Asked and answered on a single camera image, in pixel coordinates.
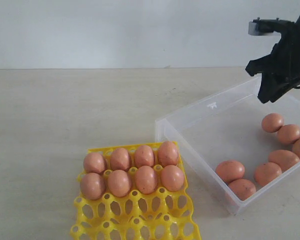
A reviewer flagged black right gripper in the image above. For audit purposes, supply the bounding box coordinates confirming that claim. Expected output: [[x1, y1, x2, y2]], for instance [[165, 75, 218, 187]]
[[245, 21, 300, 104]]

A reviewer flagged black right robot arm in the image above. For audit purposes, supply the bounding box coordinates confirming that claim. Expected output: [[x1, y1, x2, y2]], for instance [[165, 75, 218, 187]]
[[245, 15, 300, 104]]

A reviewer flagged clear plastic bin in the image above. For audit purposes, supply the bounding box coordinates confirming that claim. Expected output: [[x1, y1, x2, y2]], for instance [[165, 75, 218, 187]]
[[155, 77, 300, 215]]

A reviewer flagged brown egg front bottom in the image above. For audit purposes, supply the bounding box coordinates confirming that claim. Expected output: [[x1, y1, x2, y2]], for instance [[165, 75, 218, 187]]
[[228, 179, 257, 201]]

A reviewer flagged yellow plastic egg tray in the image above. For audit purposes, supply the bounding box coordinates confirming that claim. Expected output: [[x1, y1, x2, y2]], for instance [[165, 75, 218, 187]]
[[70, 181, 202, 240]]

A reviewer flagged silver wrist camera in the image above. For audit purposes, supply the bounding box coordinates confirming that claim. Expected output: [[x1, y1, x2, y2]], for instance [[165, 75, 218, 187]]
[[248, 18, 295, 36]]

